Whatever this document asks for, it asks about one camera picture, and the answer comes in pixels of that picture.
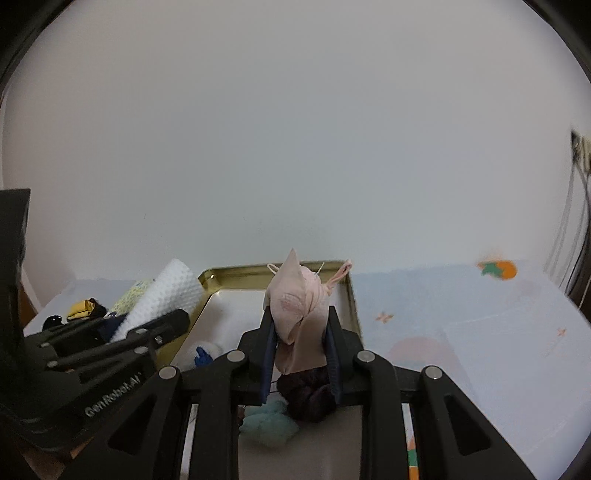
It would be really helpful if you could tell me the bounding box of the dark purple scrunchie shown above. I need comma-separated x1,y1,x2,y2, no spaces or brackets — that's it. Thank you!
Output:
277,367,336,424

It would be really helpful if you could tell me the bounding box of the rectangular gold tin box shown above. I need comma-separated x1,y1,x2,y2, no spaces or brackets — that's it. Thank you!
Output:
159,262,365,480

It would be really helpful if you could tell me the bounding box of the teal soft cloth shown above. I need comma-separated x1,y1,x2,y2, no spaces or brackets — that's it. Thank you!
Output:
242,399,300,448

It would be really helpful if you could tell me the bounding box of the wall socket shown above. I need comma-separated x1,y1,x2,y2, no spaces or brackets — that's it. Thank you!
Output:
571,130,591,172

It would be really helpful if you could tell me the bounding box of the yellow fuzzy sock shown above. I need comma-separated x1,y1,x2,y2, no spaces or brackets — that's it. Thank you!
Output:
67,300,95,322

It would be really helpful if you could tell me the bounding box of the white soft item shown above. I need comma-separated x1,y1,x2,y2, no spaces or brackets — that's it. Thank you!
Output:
181,340,223,371

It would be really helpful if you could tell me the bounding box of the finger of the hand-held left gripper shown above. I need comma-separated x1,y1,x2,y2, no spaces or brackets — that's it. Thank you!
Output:
51,308,191,384
25,313,129,346

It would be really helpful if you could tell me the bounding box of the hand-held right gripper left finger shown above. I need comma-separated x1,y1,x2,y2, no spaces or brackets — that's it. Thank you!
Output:
60,309,279,480

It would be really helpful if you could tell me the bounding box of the pink face mask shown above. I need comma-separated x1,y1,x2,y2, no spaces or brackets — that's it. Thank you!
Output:
264,248,354,374

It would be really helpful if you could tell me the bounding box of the white cable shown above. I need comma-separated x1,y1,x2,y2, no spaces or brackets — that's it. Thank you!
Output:
549,164,578,282

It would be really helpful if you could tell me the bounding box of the white textured sponge cloth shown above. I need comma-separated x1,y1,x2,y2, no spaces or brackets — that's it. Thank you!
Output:
115,258,205,343

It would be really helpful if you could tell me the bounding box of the yellow patterned tissue pack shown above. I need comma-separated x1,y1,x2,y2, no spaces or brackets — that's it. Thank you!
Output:
105,277,157,319

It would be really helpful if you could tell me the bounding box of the black cable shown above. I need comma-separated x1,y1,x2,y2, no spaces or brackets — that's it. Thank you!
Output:
566,161,591,296

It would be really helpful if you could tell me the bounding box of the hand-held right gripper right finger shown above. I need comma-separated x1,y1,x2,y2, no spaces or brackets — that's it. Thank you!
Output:
324,306,537,480

